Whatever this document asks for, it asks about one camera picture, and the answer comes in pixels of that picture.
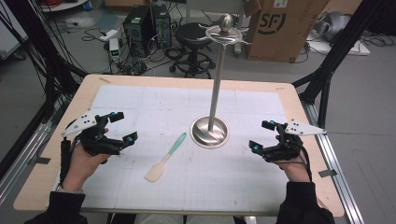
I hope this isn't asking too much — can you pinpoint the wristband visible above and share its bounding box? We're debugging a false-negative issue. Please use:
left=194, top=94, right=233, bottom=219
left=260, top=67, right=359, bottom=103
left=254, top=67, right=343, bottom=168
left=55, top=183, right=86, bottom=194

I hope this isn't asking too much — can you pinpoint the aluminium rail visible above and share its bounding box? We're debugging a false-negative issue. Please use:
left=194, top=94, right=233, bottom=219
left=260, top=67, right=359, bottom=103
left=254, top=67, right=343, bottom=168
left=302, top=100, right=366, bottom=224
left=0, top=101, right=62, bottom=204

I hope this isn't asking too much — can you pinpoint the person's right hand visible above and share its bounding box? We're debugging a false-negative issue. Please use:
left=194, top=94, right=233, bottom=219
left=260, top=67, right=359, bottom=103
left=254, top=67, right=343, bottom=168
left=276, top=150, right=313, bottom=184

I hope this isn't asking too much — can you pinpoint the slim black computer tower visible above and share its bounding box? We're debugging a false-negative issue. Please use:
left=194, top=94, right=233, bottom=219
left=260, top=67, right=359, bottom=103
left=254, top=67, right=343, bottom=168
left=151, top=3, right=173, bottom=49

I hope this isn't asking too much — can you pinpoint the white flat board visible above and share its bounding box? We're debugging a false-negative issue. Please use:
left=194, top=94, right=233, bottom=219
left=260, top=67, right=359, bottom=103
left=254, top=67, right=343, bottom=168
left=305, top=32, right=372, bottom=57

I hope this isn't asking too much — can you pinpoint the silver grey crumpled bundle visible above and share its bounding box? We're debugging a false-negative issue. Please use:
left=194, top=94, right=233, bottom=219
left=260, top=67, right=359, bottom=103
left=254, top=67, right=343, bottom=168
left=313, top=10, right=352, bottom=42

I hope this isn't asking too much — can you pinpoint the person's left hand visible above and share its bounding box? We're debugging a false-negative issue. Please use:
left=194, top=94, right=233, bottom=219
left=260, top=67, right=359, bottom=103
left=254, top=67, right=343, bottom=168
left=61, top=126, right=110, bottom=192

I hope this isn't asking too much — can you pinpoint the spatula with green handle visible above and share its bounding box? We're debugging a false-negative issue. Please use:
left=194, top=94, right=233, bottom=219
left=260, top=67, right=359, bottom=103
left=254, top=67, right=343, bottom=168
left=144, top=132, right=188, bottom=183

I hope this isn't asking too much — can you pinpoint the white grid mat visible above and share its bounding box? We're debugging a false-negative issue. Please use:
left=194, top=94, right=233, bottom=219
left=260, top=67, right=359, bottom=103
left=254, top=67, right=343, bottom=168
left=46, top=84, right=290, bottom=212

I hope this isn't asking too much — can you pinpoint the white panel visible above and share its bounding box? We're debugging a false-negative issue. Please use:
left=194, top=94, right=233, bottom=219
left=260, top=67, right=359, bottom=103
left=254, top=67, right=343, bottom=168
left=0, top=0, right=30, bottom=61

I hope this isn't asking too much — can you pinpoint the grey tape piece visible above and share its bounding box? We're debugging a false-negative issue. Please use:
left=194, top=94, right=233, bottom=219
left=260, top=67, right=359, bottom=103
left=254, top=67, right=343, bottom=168
left=318, top=169, right=339, bottom=178

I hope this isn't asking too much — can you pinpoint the large black computer tower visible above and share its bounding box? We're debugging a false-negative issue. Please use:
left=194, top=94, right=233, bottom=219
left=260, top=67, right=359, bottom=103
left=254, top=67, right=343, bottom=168
left=121, top=5, right=156, bottom=59

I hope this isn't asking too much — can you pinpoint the hand-held gripper black cable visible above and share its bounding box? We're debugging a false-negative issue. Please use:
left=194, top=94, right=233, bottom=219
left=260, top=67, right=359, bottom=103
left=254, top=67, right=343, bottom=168
left=59, top=119, right=82, bottom=185
left=292, top=144, right=313, bottom=183

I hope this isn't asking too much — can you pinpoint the white device with green display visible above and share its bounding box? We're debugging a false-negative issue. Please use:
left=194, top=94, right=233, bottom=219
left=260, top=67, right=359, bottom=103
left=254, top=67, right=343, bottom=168
left=107, top=37, right=121, bottom=65

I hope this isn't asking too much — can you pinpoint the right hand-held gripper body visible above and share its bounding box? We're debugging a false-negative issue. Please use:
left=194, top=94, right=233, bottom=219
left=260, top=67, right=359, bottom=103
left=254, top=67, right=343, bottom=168
left=262, top=119, right=328, bottom=163

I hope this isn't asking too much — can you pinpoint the black round stool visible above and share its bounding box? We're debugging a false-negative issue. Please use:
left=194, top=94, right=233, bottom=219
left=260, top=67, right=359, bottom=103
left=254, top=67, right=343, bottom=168
left=163, top=21, right=217, bottom=79

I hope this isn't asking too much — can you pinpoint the right hand-held gripper black cable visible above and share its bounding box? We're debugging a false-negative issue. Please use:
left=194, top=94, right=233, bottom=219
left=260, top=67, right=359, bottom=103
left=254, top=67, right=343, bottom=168
left=292, top=144, right=313, bottom=183

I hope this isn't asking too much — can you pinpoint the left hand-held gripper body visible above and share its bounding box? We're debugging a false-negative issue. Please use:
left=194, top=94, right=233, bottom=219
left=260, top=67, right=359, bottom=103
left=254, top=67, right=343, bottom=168
left=61, top=108, right=124, bottom=157

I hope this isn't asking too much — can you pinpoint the silver metal hanging stand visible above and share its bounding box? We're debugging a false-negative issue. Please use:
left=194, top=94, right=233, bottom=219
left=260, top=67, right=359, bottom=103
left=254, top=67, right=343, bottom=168
left=190, top=12, right=252, bottom=150

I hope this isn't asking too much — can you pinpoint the brown cardboard box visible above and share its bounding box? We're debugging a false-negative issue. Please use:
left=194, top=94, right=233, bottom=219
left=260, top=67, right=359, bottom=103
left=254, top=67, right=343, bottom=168
left=245, top=0, right=332, bottom=63

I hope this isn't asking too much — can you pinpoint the black metal frame strut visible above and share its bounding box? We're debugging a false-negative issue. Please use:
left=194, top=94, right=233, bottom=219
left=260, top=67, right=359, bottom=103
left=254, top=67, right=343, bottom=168
left=291, top=0, right=389, bottom=129

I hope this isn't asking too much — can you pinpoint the black frame with cables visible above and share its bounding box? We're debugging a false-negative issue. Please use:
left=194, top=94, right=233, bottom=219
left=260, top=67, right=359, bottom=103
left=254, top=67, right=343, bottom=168
left=4, top=0, right=90, bottom=125

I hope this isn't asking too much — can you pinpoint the white power strip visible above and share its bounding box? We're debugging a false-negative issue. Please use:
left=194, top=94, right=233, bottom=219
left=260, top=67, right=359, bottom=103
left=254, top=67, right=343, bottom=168
left=98, top=29, right=120, bottom=43

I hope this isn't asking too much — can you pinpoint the left hand-held gripper black cable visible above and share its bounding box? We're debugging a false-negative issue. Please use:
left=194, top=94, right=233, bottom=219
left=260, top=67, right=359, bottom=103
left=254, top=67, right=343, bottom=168
left=59, top=119, right=82, bottom=185

